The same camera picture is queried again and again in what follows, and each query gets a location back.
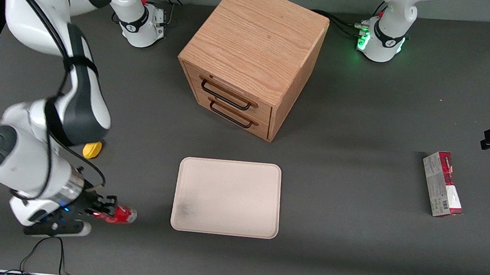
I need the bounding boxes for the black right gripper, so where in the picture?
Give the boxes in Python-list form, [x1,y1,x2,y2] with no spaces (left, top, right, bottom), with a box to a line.
[70,187,119,225]

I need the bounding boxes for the red soda can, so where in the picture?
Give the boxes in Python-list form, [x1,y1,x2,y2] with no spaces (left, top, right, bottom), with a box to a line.
[95,203,138,226]

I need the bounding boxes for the beige plastic tray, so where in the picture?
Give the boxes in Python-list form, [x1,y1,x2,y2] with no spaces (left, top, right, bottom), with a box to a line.
[169,155,285,241]

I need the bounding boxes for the yellow lemon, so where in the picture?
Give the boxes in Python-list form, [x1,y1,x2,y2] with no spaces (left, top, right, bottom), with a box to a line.
[82,140,104,161]

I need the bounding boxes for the red and grey carton box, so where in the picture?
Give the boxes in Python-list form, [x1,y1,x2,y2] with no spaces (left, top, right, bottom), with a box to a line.
[418,150,468,219]

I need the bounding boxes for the wooden drawer front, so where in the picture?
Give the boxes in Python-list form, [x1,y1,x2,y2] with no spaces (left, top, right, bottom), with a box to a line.
[183,64,277,126]
[192,93,273,141]

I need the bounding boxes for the wooden drawer cabinet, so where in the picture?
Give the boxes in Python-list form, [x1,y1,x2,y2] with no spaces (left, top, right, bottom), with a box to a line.
[171,0,332,147]

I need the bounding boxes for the thin black looped cable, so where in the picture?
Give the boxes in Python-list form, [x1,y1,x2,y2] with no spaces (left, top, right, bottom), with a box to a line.
[3,232,86,275]

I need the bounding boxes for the black metal drawer handle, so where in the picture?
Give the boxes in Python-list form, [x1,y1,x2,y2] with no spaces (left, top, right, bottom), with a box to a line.
[208,100,256,129]
[198,78,254,111]

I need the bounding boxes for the black left arm base cables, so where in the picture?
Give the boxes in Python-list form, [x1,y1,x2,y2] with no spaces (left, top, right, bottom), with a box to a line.
[309,0,388,42]

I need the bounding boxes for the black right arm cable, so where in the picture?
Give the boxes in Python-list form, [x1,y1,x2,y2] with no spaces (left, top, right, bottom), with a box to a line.
[0,0,122,207]

